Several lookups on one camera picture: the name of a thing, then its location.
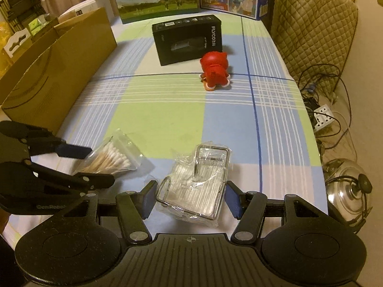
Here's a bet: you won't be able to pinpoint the cotton swabs bag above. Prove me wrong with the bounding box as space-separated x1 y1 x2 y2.
72 129 145 175

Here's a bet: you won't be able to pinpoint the metal rack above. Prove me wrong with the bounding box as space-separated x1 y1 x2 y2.
155 142 231 228

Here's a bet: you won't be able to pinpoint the brown cardboard box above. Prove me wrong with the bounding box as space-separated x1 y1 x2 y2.
1 8 117 133

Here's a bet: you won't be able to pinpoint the plaid bed sheet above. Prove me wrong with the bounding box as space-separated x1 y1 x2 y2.
55 14 327 211

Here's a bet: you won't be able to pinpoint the steel kettle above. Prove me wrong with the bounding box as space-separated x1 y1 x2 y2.
323 159 373 234

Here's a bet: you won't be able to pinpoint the white power strip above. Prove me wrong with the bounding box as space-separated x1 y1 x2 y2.
313 104 335 133

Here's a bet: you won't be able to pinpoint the stacked cardboard boxes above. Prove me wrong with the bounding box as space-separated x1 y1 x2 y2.
3 14 58 62

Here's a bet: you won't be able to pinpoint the yellow plastic bag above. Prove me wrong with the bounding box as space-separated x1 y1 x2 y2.
0 22 12 78

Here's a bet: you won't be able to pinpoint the red pig toy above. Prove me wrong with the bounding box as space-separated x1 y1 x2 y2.
200 51 231 91

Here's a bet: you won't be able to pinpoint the white appliance box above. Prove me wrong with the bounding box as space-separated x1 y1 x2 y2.
58 0 114 23

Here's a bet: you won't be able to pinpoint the black product box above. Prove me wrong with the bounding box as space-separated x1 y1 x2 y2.
152 14 223 66

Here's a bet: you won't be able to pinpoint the quilted tan chair cover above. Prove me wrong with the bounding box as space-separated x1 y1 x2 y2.
270 0 358 98

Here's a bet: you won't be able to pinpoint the black power cable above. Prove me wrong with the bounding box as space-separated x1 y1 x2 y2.
297 63 360 168

